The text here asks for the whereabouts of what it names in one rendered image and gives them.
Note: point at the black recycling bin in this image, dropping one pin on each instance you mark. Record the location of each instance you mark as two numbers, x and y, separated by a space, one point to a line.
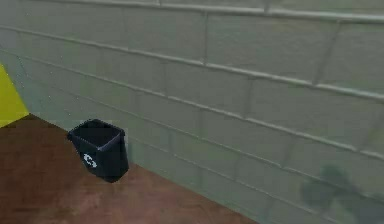
108 161

